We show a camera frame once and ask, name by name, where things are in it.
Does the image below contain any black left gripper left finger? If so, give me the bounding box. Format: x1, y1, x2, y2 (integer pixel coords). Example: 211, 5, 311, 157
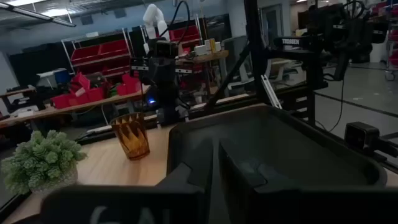
157, 136, 216, 195

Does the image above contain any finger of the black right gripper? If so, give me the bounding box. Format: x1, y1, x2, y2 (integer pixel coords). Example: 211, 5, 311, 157
162, 57, 177, 82
148, 57, 163, 82

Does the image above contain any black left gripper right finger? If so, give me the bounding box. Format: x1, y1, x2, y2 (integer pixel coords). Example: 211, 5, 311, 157
218, 139, 280, 194

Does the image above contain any amber glass cup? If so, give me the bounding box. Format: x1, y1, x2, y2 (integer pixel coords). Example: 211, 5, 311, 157
109, 111, 151, 162

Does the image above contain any black plastic serving tray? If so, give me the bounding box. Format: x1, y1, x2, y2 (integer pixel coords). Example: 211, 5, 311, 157
166, 104, 388, 189

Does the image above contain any red plastic bin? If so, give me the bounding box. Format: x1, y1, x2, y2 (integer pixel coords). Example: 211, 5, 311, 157
116, 73, 143, 96
50, 92, 90, 110

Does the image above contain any white shelf with red bins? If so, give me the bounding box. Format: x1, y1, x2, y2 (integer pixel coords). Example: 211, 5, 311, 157
60, 29, 134, 78

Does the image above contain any small wooden table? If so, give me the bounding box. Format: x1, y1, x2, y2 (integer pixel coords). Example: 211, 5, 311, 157
175, 49, 230, 65

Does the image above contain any long wooden workbench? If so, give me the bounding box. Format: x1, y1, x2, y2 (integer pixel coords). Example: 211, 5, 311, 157
0, 84, 150, 129

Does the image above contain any long ceiling lamp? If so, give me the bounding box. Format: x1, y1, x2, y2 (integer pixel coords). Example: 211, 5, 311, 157
0, 1, 77, 29

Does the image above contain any green artificial potted plant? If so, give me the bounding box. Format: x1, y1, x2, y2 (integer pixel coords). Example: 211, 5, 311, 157
0, 129, 88, 196

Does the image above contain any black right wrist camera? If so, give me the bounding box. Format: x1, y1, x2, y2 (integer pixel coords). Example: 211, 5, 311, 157
154, 39, 178, 58

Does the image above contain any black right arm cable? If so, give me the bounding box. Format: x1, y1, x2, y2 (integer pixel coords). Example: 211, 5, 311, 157
160, 0, 191, 47

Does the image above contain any silver metal bracket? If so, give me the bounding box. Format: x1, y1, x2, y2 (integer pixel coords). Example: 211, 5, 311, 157
260, 74, 283, 110

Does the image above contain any black table-level camera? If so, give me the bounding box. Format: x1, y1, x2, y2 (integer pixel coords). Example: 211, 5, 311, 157
344, 121, 398, 156

